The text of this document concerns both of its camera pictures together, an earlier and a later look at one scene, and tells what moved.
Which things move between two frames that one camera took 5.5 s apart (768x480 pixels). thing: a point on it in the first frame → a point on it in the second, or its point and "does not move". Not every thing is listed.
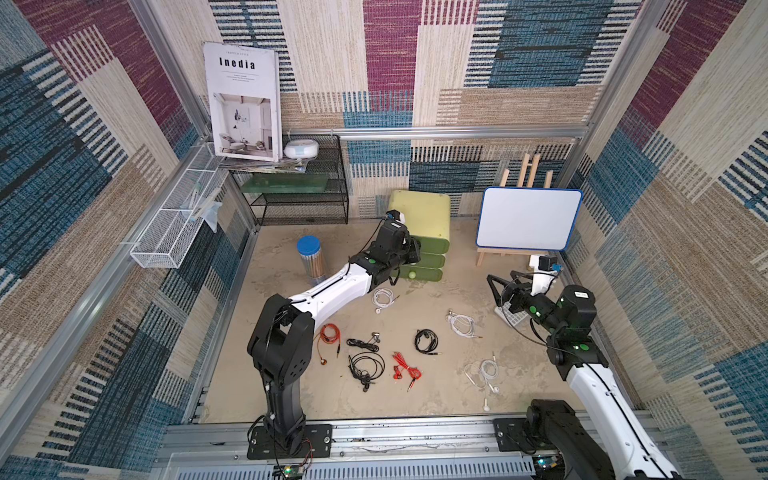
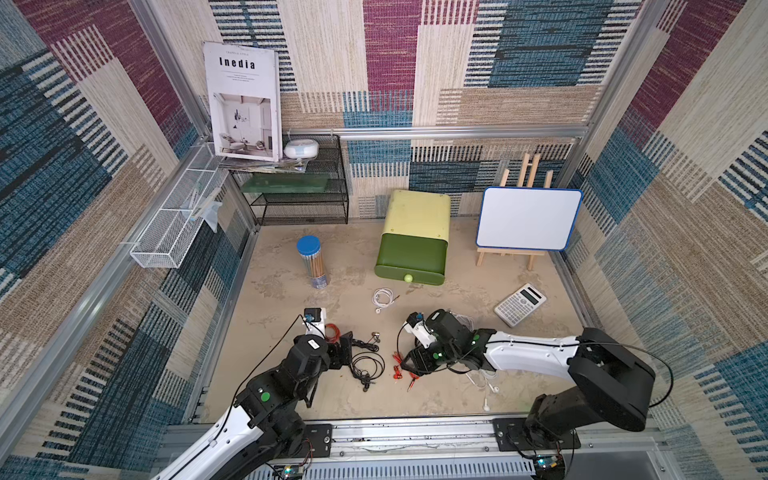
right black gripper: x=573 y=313 → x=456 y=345
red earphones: x=335 y=338 does not move
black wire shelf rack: x=308 y=191 does not move
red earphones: x=413 y=372 does not move
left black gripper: x=413 y=252 → x=336 y=361
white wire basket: x=169 y=235 does not move
